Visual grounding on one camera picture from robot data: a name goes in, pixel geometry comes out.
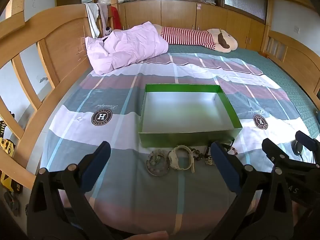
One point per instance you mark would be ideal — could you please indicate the yellow black tool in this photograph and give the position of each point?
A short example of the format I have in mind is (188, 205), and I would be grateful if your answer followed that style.
(6, 147)

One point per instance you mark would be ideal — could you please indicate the grey metal bangle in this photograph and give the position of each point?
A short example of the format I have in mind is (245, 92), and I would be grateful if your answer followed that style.
(156, 174)

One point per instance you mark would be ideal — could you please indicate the small gold ornament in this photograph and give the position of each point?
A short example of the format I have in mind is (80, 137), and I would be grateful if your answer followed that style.
(209, 161)

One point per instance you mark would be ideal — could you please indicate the dusty pink hanging garment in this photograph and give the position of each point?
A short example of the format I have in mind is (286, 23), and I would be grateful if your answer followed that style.
(103, 15)

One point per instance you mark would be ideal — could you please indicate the green cardboard box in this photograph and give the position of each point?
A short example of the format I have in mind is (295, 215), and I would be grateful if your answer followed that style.
(185, 110)

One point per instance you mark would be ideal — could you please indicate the wooden footboard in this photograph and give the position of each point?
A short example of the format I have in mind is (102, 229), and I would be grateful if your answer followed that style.
(295, 55)

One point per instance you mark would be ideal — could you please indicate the small black white plush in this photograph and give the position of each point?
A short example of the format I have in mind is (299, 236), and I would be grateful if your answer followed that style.
(108, 30)

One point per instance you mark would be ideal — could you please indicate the red cloth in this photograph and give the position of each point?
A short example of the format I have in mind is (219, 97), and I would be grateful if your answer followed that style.
(115, 17)

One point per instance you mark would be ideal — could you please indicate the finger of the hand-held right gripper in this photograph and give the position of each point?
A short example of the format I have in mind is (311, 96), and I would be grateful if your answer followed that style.
(272, 151)
(307, 141)

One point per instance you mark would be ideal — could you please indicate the wooden headboard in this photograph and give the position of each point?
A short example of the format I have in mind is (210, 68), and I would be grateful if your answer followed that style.
(62, 45)

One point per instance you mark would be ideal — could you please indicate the beige wrist watch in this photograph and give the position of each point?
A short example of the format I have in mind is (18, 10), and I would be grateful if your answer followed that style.
(175, 158)

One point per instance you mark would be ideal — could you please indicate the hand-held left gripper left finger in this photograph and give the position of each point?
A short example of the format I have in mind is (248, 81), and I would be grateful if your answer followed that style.
(98, 158)

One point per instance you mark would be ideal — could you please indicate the striped printed bed sheet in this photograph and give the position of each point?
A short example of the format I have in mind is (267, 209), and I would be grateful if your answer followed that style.
(100, 140)

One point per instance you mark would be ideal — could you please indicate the white wall socket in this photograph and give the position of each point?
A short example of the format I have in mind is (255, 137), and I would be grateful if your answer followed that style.
(296, 29)

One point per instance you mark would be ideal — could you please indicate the pink quilt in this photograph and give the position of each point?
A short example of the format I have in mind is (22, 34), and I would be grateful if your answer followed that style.
(130, 45)

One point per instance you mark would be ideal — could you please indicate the white grey hanging garment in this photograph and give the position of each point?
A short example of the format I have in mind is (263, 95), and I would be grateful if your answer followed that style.
(92, 17)

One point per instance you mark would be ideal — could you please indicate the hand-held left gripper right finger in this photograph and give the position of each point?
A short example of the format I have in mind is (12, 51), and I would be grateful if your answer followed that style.
(225, 166)

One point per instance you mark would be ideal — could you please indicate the striped plush toy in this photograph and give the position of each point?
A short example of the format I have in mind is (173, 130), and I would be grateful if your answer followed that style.
(190, 36)

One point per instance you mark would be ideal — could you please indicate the black round object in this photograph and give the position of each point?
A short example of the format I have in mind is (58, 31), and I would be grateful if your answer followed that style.
(297, 150)

